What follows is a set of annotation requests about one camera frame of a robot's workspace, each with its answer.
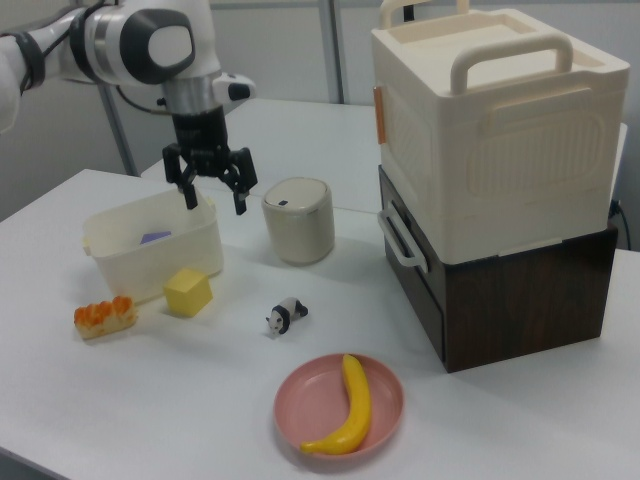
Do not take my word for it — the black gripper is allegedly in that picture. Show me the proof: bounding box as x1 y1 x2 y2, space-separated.
162 108 259 216

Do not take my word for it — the yellow cube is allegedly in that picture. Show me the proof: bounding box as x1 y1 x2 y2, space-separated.
163 266 215 318

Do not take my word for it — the white plastic open box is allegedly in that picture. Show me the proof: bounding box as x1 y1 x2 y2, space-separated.
81 187 225 304

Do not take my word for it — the dark wood drawer box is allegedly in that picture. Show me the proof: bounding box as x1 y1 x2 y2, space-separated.
377 164 620 375

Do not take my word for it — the beige lidded trash can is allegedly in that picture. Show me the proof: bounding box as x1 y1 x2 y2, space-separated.
261 176 336 266

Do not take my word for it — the panda figurine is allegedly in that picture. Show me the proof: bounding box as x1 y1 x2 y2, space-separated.
265 296 310 337

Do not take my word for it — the toy bread with orange topping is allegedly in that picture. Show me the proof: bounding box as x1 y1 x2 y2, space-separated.
73 295 139 341

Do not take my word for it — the pink plate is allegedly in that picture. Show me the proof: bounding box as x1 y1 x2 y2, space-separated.
273 352 405 457

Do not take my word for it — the yellow toy banana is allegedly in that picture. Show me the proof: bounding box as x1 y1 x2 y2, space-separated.
299 353 374 442

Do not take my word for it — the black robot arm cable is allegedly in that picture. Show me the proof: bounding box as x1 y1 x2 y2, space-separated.
117 82 176 117

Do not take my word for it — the white drawer handle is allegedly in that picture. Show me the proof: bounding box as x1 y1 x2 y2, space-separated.
377 204 430 274

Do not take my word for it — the cream storage container with handles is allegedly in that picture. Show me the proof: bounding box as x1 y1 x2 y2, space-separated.
370 0 631 261

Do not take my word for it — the black cable behind drawer box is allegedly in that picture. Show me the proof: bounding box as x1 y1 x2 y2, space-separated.
607 198 631 251

